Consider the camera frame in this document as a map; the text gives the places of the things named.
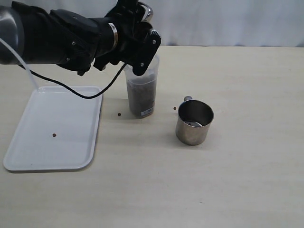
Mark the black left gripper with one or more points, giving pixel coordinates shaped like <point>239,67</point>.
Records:
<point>120,45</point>

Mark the steel mug with kibble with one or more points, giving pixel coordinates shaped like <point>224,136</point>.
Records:
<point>142,25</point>

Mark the clear plastic tall container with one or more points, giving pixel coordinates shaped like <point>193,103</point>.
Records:
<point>142,89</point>

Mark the white curtain backdrop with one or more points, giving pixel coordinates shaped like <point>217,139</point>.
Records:
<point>251,23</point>

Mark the white plastic tray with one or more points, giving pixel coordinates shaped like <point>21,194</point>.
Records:
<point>54,109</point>

